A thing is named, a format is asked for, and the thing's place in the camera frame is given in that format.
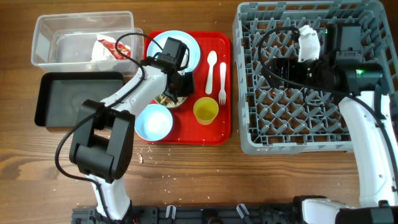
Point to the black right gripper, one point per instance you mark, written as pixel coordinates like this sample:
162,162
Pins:
290,65

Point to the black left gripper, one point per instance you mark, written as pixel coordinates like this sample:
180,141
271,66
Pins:
188,89

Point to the green bowl with rice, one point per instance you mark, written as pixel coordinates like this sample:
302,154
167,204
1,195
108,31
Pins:
168,103

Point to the yellow plastic cup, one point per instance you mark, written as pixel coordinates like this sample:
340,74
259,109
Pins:
205,110

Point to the light blue bowl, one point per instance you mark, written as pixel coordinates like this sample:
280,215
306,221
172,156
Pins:
154,123

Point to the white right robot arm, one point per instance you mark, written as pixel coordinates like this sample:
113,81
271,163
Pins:
369,111

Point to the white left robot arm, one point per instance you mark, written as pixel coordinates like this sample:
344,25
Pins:
104,134

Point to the grey dishwasher rack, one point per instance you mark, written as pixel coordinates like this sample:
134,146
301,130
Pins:
291,121

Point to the clear plastic waste bin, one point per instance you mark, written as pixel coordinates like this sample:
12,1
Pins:
65,42

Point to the red serving tray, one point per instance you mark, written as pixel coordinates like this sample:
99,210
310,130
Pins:
186,129

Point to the white plastic spoon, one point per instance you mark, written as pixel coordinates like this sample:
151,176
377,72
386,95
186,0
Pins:
211,59

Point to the light blue plate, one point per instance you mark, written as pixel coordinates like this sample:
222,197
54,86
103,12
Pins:
187,39

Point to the white plastic fork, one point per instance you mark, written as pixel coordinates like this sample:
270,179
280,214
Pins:
222,93

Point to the red snack wrapper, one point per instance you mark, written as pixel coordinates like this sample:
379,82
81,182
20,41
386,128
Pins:
119,51

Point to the crumpled white paper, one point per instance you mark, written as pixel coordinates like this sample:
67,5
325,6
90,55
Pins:
100,52

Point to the black plastic tray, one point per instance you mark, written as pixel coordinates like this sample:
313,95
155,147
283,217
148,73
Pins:
62,93

